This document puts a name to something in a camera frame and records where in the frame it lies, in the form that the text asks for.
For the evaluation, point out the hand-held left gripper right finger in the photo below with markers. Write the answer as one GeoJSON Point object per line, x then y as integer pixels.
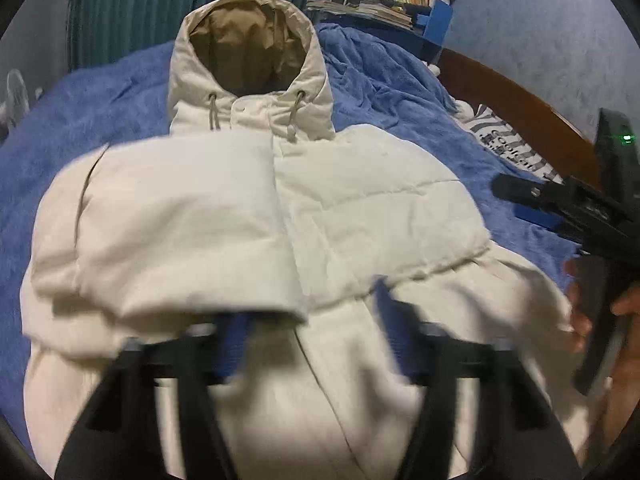
{"type": "Point", "coordinates": [392, 330]}

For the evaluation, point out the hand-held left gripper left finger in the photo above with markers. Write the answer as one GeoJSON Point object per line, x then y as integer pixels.
{"type": "Point", "coordinates": [233, 347]}

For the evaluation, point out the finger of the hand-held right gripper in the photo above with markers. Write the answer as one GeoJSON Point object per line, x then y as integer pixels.
{"type": "Point", "coordinates": [530, 192]}

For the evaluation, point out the white hooded puffer jacket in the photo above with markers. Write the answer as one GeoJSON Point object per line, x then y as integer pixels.
{"type": "Point", "coordinates": [210, 240]}

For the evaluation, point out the person's right forearm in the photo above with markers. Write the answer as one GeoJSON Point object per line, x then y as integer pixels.
{"type": "Point", "coordinates": [622, 435]}

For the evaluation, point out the person's right hand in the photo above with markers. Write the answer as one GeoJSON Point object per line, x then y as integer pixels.
{"type": "Point", "coordinates": [579, 310]}

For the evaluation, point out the striped printed cloth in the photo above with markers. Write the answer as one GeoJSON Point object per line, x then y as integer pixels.
{"type": "Point", "coordinates": [510, 142]}

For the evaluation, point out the wooden headboard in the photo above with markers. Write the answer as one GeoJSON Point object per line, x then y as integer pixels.
{"type": "Point", "coordinates": [520, 95]}

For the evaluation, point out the white fluffy cloth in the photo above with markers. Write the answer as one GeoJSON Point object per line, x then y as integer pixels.
{"type": "Point", "coordinates": [462, 109]}

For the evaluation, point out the blue fleece blanket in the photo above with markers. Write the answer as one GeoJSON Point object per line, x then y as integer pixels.
{"type": "Point", "coordinates": [380, 90]}

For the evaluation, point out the blue shelf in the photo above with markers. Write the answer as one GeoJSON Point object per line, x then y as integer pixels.
{"type": "Point", "coordinates": [434, 27]}

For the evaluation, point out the stack of magazines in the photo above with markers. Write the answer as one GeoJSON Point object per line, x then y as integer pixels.
{"type": "Point", "coordinates": [365, 10]}

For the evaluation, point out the white fan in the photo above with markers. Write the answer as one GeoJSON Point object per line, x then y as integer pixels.
{"type": "Point", "coordinates": [17, 97]}

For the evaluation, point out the teal curtain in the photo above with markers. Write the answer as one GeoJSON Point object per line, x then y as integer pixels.
{"type": "Point", "coordinates": [150, 2]}

